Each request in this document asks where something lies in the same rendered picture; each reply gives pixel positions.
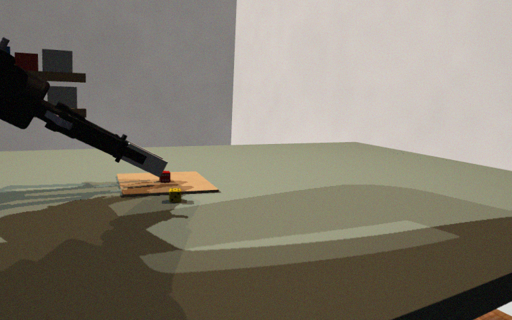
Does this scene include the yellow die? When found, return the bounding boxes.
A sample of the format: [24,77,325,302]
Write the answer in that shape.
[169,189,181,203]

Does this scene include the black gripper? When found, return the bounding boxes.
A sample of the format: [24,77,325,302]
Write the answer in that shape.
[0,65,168,177]

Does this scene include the red die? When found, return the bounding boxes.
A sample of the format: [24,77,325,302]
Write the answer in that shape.
[159,171,171,183]

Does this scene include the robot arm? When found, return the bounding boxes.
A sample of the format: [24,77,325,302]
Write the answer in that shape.
[0,37,15,84]

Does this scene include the tan flat mat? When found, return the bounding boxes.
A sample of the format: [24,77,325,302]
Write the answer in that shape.
[117,171,219,197]

